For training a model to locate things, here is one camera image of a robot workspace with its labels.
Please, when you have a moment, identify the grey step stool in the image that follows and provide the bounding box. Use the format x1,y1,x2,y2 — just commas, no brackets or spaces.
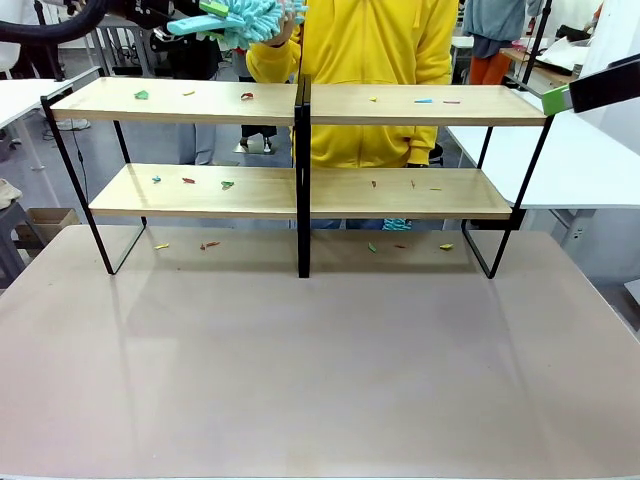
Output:
0,200,32,290

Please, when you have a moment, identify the bystander in grey top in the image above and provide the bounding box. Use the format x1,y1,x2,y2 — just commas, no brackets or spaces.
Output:
461,0,545,86

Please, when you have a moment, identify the cardboard box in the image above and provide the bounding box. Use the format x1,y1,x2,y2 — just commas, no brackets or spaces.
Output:
24,207,82,254

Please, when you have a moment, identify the person in yellow hoodie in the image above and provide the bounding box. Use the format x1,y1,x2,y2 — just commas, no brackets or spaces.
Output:
245,0,459,169

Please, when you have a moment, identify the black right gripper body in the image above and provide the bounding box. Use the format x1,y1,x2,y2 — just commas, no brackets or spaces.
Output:
568,53,640,116

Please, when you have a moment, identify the white side table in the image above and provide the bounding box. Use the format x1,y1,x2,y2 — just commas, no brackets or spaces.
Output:
443,104,640,261
0,77,77,174

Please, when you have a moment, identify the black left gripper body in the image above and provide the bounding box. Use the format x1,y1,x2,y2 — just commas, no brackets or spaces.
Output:
118,0,204,32

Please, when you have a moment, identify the black tripod pole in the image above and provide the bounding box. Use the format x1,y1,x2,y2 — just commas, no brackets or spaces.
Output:
518,0,554,87

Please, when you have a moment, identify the person's right hand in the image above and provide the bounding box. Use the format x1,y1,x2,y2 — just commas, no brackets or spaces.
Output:
268,13,299,49

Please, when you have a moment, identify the wooden shelf rack black frame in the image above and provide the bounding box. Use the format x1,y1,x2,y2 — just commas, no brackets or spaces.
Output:
294,74,556,280
40,75,314,279

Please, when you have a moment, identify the black corrugated cable hose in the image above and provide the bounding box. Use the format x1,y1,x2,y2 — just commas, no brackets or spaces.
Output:
0,0,112,45

